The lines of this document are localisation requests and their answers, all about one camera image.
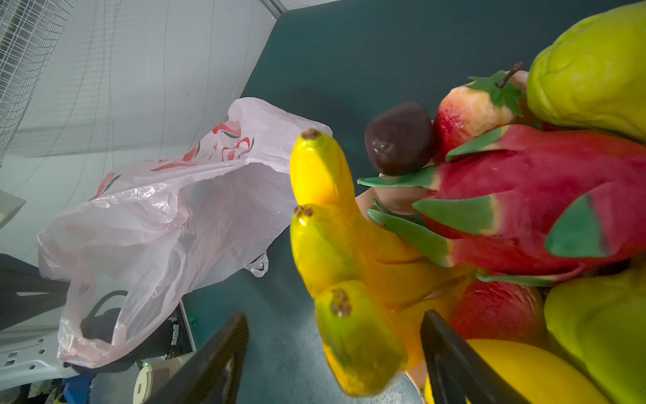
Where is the green apple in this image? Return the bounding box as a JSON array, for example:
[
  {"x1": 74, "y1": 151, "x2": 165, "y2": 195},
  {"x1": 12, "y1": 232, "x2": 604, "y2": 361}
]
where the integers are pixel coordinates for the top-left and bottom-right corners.
[{"x1": 544, "y1": 267, "x2": 645, "y2": 403}]

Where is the yellow banana bunch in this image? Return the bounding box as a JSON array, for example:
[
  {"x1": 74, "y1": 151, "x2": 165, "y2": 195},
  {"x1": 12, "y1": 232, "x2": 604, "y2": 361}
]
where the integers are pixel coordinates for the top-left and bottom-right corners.
[{"x1": 289, "y1": 129, "x2": 475, "y2": 397}]

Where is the tan fruit plate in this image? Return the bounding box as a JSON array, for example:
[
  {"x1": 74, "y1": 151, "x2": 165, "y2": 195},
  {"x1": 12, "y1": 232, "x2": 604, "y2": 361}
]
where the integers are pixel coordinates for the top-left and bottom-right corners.
[{"x1": 351, "y1": 185, "x2": 427, "y2": 224}]

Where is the peach with leaf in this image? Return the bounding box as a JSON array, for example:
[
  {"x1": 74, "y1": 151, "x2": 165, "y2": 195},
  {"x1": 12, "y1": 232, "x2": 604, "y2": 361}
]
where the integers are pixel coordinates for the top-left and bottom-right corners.
[{"x1": 433, "y1": 62, "x2": 524, "y2": 163}]

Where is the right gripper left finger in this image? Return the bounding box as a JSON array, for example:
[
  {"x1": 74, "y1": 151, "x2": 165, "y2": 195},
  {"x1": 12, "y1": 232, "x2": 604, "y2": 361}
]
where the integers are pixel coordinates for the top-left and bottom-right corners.
[{"x1": 147, "y1": 312, "x2": 250, "y2": 404}]

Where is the yellow lemon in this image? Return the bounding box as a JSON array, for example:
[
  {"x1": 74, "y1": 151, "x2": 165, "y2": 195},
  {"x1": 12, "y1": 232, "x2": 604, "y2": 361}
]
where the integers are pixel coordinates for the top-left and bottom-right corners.
[{"x1": 467, "y1": 338, "x2": 610, "y2": 403}]

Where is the pink plastic bag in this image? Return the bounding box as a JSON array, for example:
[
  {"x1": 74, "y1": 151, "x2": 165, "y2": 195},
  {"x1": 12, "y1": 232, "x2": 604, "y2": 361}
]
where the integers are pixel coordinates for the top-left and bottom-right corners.
[{"x1": 37, "y1": 97, "x2": 334, "y2": 370}]

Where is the dark purple fruit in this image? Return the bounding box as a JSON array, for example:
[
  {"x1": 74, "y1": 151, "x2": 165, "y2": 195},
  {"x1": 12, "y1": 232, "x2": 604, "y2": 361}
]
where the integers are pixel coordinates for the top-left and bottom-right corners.
[{"x1": 364, "y1": 102, "x2": 437, "y2": 176}]

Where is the red apple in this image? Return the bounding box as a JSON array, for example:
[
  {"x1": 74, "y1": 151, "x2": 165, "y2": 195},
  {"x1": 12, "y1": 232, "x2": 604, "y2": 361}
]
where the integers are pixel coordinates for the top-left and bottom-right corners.
[{"x1": 450, "y1": 280, "x2": 548, "y2": 348}]

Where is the green fruit at back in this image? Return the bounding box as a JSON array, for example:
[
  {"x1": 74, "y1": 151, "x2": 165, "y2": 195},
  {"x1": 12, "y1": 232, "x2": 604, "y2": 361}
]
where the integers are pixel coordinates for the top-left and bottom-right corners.
[{"x1": 527, "y1": 1, "x2": 645, "y2": 142}]

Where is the red dragon fruit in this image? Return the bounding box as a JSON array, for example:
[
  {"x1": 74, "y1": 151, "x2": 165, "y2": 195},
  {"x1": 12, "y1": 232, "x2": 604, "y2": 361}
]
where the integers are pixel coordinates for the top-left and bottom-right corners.
[{"x1": 363, "y1": 125, "x2": 645, "y2": 285}]

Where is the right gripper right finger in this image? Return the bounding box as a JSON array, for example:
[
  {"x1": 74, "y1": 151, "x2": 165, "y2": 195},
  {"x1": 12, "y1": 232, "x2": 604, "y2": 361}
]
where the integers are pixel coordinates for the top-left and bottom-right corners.
[{"x1": 420, "y1": 310, "x2": 528, "y2": 404}]

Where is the white wire basket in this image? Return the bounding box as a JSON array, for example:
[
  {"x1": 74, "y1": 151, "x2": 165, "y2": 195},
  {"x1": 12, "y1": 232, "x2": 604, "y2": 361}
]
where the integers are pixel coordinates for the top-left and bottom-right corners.
[{"x1": 1, "y1": 0, "x2": 77, "y2": 156}]

